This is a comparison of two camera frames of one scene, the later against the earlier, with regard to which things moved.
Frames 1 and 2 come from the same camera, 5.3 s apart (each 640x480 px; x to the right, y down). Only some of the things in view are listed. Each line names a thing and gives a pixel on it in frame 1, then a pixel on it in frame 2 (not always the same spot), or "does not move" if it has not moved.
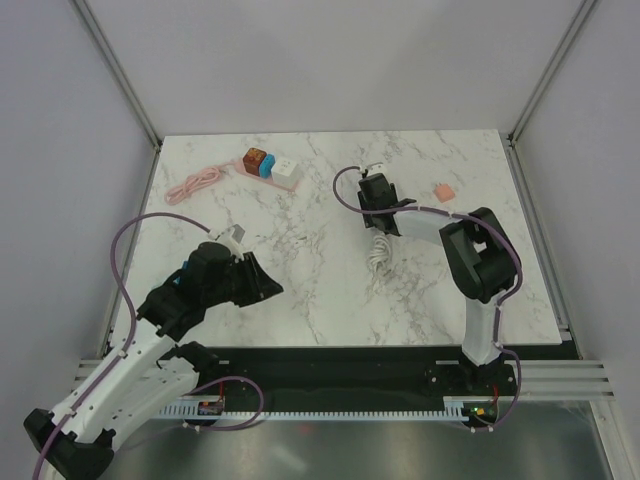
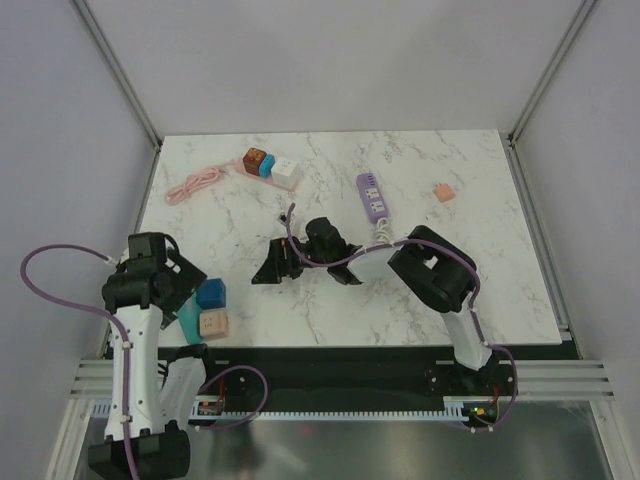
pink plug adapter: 443,192 does not move
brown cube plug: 252,160 does not move
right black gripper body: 369,221 to 312,255
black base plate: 278,377 does not move
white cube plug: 285,171 does not move
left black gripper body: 230,284 to 181,284
